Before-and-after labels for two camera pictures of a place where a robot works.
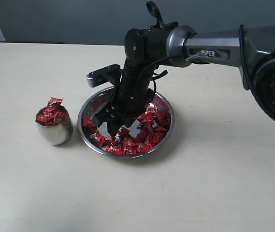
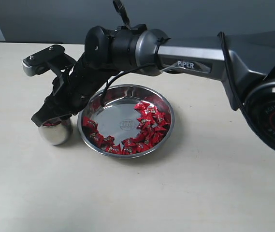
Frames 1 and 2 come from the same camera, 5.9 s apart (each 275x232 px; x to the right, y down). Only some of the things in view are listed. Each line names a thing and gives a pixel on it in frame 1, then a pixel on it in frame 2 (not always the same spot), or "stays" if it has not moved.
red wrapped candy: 145,145 stays
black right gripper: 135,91 -> 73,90
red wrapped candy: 114,149 stays
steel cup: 59,134 stays
